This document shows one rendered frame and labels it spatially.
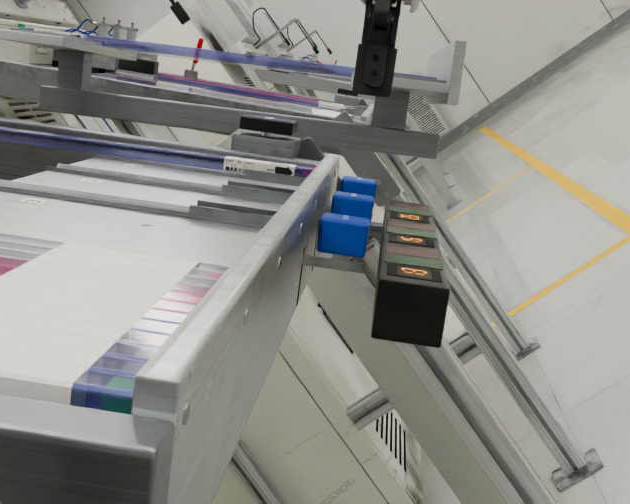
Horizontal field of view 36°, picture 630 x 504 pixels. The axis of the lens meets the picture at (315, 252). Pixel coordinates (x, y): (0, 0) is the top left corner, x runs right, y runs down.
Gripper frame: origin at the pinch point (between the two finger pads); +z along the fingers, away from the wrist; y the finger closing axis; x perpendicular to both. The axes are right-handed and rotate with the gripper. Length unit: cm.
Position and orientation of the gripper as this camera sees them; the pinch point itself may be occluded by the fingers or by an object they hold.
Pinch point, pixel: (374, 71)
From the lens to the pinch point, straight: 80.2
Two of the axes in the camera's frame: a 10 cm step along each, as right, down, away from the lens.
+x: -9.9, -1.4, 0.6
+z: -1.3, 9.7, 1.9
